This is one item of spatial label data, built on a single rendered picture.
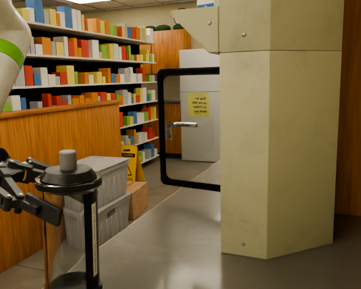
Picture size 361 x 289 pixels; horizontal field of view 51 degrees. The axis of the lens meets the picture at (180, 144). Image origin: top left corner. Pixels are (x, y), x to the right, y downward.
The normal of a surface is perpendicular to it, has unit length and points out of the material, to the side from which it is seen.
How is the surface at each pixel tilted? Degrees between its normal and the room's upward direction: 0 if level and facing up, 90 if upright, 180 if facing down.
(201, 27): 90
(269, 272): 0
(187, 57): 90
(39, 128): 90
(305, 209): 90
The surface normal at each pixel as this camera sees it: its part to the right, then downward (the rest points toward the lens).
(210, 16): -0.38, 0.17
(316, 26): 0.39, 0.14
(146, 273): -0.03, -0.99
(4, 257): 0.93, 0.04
